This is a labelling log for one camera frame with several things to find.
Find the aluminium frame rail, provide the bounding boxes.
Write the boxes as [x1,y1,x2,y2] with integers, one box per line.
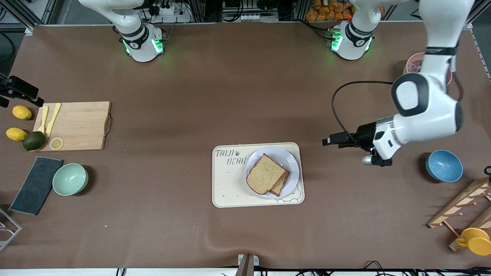
[8,0,58,36]
[462,0,491,31]

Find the white power strip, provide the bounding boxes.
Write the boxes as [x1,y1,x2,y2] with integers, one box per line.
[145,3,192,23]

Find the wooden drying rack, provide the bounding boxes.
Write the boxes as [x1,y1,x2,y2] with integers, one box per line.
[427,176,491,251]

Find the brown bread slice plain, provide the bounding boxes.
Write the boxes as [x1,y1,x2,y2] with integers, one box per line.
[246,153,289,195]

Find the grey metal wire rack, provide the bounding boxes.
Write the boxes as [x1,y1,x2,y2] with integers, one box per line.
[0,207,22,252]

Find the mint green bowl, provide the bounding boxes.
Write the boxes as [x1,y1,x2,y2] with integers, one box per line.
[52,163,89,197]

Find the cream tray with bear print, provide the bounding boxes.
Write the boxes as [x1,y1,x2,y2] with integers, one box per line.
[212,142,305,208]

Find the wooden cutting board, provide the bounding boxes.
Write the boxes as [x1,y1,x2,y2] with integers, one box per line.
[33,101,112,152]

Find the pale round plate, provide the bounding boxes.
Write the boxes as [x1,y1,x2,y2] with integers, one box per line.
[245,146,300,199]

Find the yellow lemon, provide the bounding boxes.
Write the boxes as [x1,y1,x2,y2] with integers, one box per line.
[12,105,32,120]
[6,128,28,142]

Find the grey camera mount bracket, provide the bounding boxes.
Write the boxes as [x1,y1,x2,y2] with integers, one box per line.
[235,254,260,276]

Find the yellow cup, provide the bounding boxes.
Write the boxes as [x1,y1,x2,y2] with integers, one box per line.
[456,228,491,256]

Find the dark grey cloth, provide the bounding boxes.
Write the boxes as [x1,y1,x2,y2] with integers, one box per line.
[8,156,64,216]

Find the pink bowl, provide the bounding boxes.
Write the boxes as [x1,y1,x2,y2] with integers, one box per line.
[404,53,453,85]

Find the orange snack packages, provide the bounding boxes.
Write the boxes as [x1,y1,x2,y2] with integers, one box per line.
[306,0,355,21]

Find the brown bread slice under egg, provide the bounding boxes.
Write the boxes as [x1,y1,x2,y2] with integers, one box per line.
[270,171,289,197]

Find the yellow plastic knife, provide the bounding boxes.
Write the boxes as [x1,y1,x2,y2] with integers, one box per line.
[46,103,62,137]

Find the yellow plastic fork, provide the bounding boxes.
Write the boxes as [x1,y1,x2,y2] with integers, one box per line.
[38,105,49,134]

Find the dark green avocado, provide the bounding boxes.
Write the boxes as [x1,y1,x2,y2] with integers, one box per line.
[23,131,46,151]

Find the blue bowl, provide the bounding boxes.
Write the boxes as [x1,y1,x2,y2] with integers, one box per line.
[425,149,464,183]

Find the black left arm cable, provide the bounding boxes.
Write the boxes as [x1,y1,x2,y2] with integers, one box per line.
[331,80,396,141]

